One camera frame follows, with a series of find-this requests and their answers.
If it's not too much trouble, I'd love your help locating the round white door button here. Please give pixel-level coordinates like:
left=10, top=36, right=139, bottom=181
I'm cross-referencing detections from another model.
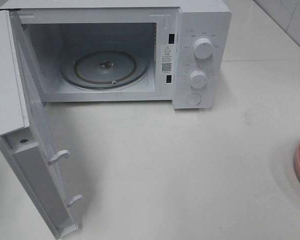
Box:
left=186, top=93, right=202, bottom=106

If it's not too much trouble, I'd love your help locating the white round knob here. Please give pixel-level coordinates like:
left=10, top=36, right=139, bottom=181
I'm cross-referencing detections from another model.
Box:
left=189, top=70, right=208, bottom=89
left=192, top=36, right=214, bottom=60

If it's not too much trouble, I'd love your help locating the white microwave door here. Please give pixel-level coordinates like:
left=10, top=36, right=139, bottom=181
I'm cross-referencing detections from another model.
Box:
left=0, top=10, right=82, bottom=239

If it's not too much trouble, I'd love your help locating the white warning label sticker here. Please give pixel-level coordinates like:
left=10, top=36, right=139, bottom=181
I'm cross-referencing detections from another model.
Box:
left=159, top=44, right=176, bottom=75

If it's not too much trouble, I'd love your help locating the glass microwave turntable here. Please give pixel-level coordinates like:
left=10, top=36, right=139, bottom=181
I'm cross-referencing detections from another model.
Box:
left=60, top=42, right=153, bottom=90

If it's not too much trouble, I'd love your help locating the white microwave oven body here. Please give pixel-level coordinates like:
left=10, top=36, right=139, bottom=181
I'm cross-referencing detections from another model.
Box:
left=0, top=0, right=232, bottom=109

